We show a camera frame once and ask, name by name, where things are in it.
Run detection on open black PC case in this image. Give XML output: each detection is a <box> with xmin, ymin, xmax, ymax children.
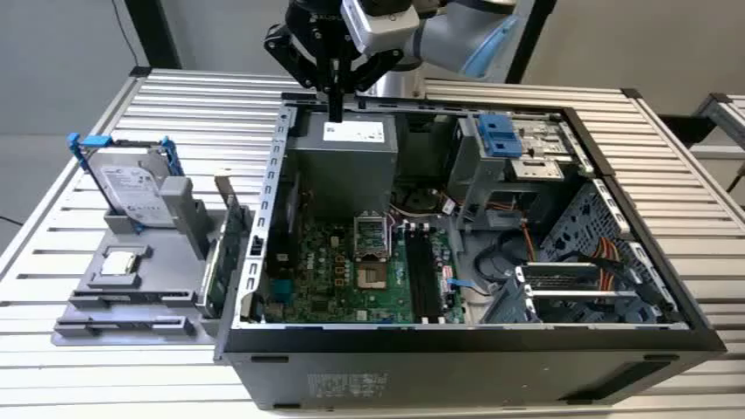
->
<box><xmin>213</xmin><ymin>89</ymin><xmax>730</xmax><ymax>414</ymax></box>

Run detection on perforated metal disk bay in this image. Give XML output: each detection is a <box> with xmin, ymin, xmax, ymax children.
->
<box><xmin>483</xmin><ymin>260</ymin><xmax>666</xmax><ymax>325</ymax></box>

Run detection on silver CPU chip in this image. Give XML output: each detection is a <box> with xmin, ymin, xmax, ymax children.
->
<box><xmin>98</xmin><ymin>251</ymin><xmax>142</xmax><ymax>276</ymax></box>

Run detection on neighbouring metal slat table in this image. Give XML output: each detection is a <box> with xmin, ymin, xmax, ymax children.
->
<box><xmin>690</xmin><ymin>91</ymin><xmax>745</xmax><ymax>161</ymax></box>

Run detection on CPU socket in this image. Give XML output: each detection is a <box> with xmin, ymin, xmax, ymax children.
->
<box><xmin>355</xmin><ymin>261</ymin><xmax>391</xmax><ymax>292</ymax></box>

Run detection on green graphics card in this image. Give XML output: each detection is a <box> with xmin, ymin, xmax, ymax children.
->
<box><xmin>198</xmin><ymin>174</ymin><xmax>254</xmax><ymax>318</ymax></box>

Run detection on blue plastic drive latch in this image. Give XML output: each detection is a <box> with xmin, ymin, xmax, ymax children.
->
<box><xmin>476</xmin><ymin>113</ymin><xmax>523</xmax><ymax>159</ymax></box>

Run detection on yellow red power wires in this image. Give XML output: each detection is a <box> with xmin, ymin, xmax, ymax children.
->
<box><xmin>594</xmin><ymin>237</ymin><xmax>623</xmax><ymax>292</ymax></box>

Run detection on grey plastic parts rack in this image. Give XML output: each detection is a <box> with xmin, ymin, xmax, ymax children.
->
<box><xmin>51</xmin><ymin>176</ymin><xmax>258</xmax><ymax>348</ymax></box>

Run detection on metal socket cover frame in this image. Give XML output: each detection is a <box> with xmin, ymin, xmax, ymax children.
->
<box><xmin>354</xmin><ymin>210</ymin><xmax>391</xmax><ymax>259</ymax></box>

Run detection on black upright post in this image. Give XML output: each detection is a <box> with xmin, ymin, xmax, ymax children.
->
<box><xmin>125</xmin><ymin>0</ymin><xmax>183</xmax><ymax>71</ymax></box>
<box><xmin>504</xmin><ymin>0</ymin><xmax>558</xmax><ymax>85</ymax></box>

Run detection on black RAM slot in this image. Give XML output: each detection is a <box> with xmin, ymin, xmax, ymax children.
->
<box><xmin>419</xmin><ymin>222</ymin><xmax>440</xmax><ymax>325</ymax></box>
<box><xmin>404</xmin><ymin>222</ymin><xmax>424</xmax><ymax>325</ymax></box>
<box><xmin>428</xmin><ymin>222</ymin><xmax>448</xmax><ymax>325</ymax></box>
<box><xmin>412</xmin><ymin>222</ymin><xmax>432</xmax><ymax>325</ymax></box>

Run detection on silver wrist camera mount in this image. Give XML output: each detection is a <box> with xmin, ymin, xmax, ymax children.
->
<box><xmin>340</xmin><ymin>0</ymin><xmax>422</xmax><ymax>56</ymax></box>

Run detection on hard disk in blue carrier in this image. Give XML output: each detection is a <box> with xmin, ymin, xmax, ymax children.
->
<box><xmin>67</xmin><ymin>133</ymin><xmax>186</xmax><ymax>230</ymax></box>

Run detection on orange SATA wire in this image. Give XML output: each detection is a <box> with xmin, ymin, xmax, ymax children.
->
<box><xmin>520</xmin><ymin>217</ymin><xmax>540</xmax><ymax>263</ymax></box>

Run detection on RAM stick with black chips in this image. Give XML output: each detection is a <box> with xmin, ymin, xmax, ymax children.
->
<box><xmin>57</xmin><ymin>319</ymin><xmax>189</xmax><ymax>333</ymax></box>
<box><xmin>70</xmin><ymin>294</ymin><xmax>195</xmax><ymax>306</ymax></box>

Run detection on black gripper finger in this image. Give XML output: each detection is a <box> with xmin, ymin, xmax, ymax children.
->
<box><xmin>336</xmin><ymin>47</ymin><xmax>407</xmax><ymax>123</ymax></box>
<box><xmin>262</xmin><ymin>24</ymin><xmax>338</xmax><ymax>123</ymax></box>

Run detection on black looped cable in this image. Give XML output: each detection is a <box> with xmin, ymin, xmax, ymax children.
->
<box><xmin>472</xmin><ymin>229</ymin><xmax>526</xmax><ymax>287</ymax></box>

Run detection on black cable with blue tab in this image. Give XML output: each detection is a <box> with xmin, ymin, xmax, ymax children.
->
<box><xmin>446</xmin><ymin>277</ymin><xmax>502</xmax><ymax>298</ymax></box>

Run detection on green Dell motherboard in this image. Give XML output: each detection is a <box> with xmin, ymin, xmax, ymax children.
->
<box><xmin>264</xmin><ymin>217</ymin><xmax>471</xmax><ymax>325</ymax></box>

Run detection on grey power supply unit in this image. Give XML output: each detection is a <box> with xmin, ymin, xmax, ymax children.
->
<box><xmin>288</xmin><ymin>111</ymin><xmax>400</xmax><ymax>219</ymax></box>

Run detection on black case fan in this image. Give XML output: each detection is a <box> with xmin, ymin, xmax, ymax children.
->
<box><xmin>272</xmin><ymin>169</ymin><xmax>306</xmax><ymax>267</ymax></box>

